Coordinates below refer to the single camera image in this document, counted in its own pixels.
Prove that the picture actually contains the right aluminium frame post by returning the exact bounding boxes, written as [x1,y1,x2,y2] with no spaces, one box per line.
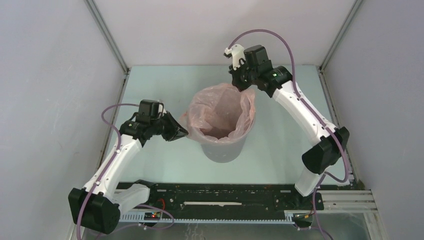
[319,0,364,72]

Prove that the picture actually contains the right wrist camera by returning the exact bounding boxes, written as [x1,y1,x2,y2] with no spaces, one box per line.
[223,43,246,70]

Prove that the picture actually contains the white toothed cable tray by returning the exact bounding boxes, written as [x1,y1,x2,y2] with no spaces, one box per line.
[119,211,295,225]

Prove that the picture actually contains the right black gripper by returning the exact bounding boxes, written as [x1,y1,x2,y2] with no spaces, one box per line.
[229,58,259,92]

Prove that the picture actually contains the aluminium frame post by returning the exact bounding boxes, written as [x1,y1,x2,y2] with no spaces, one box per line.
[84,0,130,75]
[319,0,364,72]

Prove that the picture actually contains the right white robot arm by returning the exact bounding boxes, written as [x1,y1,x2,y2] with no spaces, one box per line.
[223,44,350,209]

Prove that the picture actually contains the left aluminium frame post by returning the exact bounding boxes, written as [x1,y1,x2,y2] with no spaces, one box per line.
[84,0,130,75]

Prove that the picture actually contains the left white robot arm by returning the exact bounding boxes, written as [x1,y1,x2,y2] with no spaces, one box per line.
[68,100,188,240]

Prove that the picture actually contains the grey round trash bin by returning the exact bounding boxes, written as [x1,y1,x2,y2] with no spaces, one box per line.
[200,133,248,163]

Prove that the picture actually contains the pink plastic trash bag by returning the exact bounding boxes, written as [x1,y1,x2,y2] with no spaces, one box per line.
[179,83,256,145]

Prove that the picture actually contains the small circuit board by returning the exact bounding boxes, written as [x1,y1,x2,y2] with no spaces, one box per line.
[143,212,161,221]

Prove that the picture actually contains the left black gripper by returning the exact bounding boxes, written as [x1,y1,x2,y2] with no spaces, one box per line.
[150,111,189,142]

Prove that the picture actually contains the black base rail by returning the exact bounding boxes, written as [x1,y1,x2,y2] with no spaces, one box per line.
[114,181,324,221]

